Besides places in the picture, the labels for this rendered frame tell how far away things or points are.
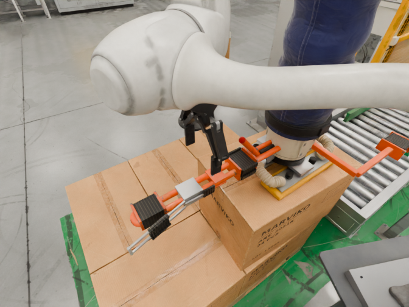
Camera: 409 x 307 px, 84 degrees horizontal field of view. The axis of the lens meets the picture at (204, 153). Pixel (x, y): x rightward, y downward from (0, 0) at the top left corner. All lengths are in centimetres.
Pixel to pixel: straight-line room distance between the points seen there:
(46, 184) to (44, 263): 76
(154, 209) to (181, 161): 90
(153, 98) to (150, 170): 127
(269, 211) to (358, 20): 61
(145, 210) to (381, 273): 87
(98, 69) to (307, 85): 24
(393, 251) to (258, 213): 60
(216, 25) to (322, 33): 35
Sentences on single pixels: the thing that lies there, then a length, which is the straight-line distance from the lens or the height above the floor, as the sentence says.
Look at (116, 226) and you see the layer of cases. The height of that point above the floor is 54.
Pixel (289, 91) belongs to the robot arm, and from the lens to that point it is 30.
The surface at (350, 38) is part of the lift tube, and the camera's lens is 71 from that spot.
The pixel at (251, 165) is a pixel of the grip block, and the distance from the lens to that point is 79.
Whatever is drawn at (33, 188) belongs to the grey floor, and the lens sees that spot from 259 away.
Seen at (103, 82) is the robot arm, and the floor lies 155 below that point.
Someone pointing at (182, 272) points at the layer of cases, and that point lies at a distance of 119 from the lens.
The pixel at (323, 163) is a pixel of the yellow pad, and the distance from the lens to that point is 108.
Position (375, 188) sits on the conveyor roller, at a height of 54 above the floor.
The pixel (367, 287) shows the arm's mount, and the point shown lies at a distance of 108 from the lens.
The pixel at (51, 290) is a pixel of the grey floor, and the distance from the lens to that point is 199.
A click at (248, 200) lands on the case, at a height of 94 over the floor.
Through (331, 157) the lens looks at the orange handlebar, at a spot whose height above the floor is 108.
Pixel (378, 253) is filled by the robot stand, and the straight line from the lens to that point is 121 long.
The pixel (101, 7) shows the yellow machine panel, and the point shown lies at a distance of 805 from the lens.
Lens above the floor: 167
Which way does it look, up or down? 45 degrees down
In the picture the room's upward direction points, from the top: straight up
